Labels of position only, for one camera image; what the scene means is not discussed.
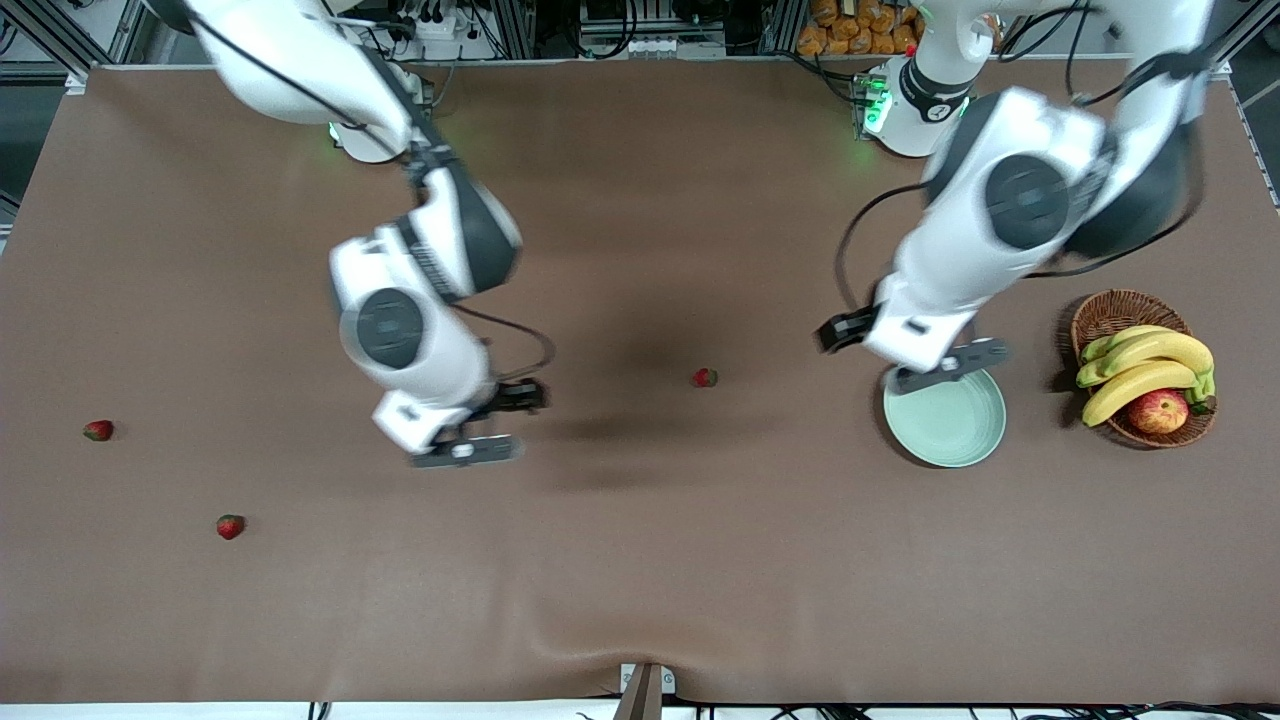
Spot light green plate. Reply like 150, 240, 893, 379
882, 366, 1007, 469

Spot brown table cloth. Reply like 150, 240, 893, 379
0, 58, 1280, 706

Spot yellow banana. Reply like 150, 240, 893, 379
1081, 360, 1200, 429
1076, 331, 1215, 393
1081, 325, 1173, 363

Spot brown wicker basket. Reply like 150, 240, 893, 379
1070, 289, 1218, 449

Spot red apple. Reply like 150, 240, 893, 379
1126, 389, 1190, 435

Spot brown support bar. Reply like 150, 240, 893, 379
612, 664, 665, 720

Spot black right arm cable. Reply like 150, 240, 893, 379
185, 0, 557, 386

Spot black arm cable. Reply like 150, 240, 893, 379
185, 0, 557, 386
835, 0, 1216, 313

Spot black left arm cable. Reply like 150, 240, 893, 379
835, 0, 1216, 313

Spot aluminium frame post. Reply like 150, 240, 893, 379
488, 0, 538, 61
760, 0, 806, 56

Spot aluminium frame beam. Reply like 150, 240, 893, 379
0, 0, 111, 77

